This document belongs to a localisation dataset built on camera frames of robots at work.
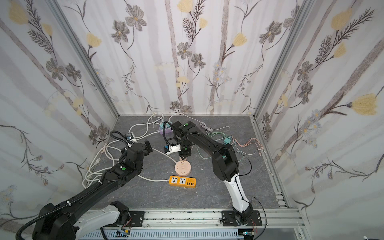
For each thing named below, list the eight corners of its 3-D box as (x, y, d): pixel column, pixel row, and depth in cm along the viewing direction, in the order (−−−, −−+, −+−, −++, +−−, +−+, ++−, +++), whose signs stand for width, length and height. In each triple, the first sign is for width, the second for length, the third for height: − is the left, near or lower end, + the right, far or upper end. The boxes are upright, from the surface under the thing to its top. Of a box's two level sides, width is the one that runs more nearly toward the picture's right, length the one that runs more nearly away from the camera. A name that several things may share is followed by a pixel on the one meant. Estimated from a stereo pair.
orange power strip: (168, 186, 87) (167, 184, 84) (170, 177, 90) (169, 175, 88) (195, 188, 86) (196, 186, 84) (196, 179, 90) (196, 177, 87)
